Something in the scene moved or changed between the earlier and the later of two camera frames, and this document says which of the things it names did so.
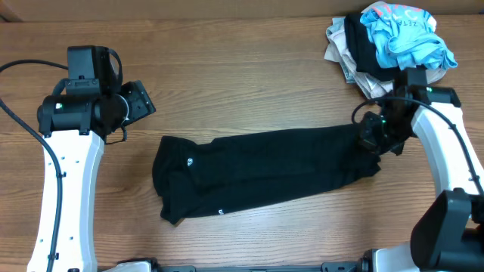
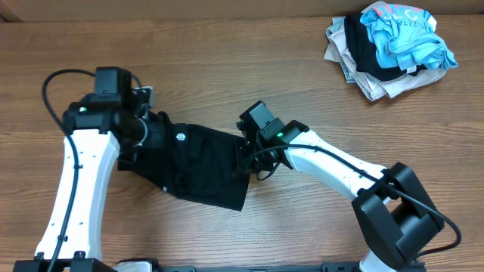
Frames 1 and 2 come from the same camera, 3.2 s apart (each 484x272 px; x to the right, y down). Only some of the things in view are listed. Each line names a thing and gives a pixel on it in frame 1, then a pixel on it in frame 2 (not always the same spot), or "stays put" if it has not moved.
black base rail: x=327 y=267 stays put
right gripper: x=367 y=137 to x=248 y=162
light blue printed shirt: x=404 y=36 stays put
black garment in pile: x=363 y=47 stays put
